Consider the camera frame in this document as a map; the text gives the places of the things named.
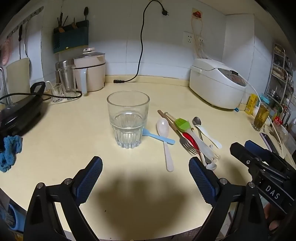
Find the metal kitchen rack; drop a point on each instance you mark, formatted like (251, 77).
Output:
(279, 69)

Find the green silicone basting brush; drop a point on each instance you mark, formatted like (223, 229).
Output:
(182, 124)

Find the clear glass tumbler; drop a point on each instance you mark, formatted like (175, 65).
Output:
(128, 129)

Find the light blue packet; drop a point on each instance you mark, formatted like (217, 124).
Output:
(266, 99)

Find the beige electric pot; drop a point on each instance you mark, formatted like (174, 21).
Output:
(92, 74)

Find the glass of tea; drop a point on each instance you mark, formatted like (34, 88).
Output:
(261, 117)

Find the dark chopsticks bundle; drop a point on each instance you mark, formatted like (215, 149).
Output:
(61, 20)

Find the dark green utensil holder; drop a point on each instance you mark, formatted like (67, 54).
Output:
(69, 39)

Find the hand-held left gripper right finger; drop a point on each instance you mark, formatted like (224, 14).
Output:
(203, 178)

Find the yellow carton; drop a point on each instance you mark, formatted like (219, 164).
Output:
(251, 104)

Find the white rice cooker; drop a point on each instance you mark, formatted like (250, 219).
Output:
(215, 88)

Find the small glass cup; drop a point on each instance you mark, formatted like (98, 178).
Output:
(56, 92)

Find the white plastic spork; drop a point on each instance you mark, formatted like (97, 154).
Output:
(209, 136)

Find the metal spoon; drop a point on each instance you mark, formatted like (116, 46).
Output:
(197, 121)

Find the blue cloth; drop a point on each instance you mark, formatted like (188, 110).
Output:
(10, 150)

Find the light blue plastic spork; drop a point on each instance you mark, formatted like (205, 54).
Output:
(161, 139)

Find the red wall sticker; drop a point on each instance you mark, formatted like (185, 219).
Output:
(197, 14)

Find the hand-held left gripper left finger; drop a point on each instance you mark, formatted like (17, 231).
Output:
(91, 178)

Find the pink hanging pad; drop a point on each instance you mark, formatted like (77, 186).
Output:
(5, 51)

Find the brown wooden chopstick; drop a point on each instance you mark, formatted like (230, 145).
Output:
(165, 118)
(171, 120)

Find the black electric griddle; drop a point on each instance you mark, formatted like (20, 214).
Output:
(18, 113)

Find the white cutting board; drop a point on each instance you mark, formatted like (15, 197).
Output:
(18, 78)

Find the black ladle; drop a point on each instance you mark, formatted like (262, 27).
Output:
(86, 11)

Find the person's right hand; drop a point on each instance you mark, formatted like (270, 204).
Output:
(274, 226)

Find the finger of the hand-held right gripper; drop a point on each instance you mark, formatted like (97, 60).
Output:
(256, 148)
(240, 150)

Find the smartphone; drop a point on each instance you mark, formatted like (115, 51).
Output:
(267, 140)

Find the tall glass jar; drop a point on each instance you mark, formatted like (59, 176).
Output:
(67, 81)

